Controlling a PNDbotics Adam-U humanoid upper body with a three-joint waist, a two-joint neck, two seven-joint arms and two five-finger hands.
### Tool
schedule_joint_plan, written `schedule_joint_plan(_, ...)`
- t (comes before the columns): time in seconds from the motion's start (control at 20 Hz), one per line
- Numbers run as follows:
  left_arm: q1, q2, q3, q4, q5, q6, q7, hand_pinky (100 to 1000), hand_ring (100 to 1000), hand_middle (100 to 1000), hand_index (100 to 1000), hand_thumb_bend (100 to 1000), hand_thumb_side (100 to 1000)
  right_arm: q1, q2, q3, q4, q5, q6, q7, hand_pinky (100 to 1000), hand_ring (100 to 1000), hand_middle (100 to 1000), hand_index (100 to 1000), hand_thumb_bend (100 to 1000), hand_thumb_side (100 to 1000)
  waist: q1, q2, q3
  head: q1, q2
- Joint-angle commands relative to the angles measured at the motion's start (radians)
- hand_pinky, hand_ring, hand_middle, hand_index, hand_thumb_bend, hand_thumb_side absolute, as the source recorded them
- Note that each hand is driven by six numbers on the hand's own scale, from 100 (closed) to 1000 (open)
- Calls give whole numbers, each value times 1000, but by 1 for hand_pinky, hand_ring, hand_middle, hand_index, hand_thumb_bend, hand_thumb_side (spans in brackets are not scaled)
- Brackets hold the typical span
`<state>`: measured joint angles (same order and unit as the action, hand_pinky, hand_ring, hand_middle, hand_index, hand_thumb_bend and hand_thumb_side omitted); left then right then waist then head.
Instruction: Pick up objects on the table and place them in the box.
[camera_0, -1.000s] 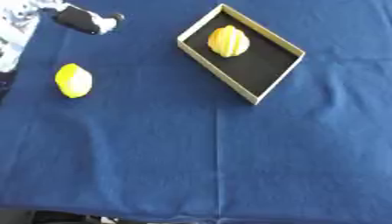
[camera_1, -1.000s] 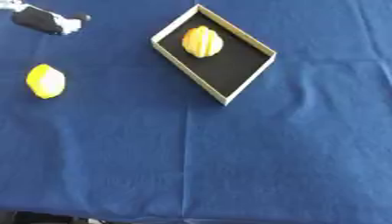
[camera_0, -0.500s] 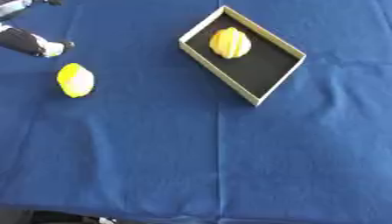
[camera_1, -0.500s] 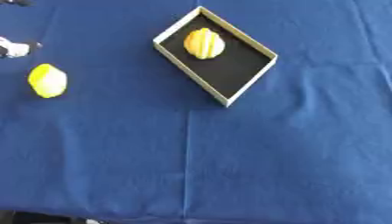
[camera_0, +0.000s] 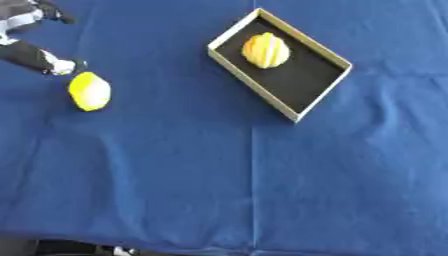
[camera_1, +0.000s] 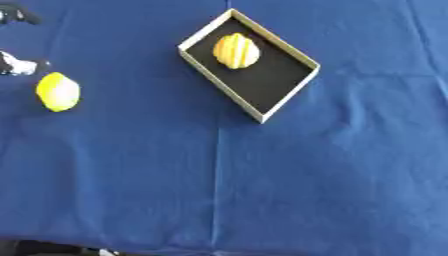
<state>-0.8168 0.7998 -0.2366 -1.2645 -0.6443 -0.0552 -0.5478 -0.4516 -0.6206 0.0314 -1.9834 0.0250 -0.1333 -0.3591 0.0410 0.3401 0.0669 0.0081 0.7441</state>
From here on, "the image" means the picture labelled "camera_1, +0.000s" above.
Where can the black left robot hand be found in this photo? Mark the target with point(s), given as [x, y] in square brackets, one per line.
[13, 66]

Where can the tan box with black inside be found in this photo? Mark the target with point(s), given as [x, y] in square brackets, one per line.
[274, 80]

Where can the yellow toy lemon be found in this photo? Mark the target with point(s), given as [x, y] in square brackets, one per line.
[58, 92]

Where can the yellow ridged toy fruit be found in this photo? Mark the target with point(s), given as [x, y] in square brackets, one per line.
[236, 51]

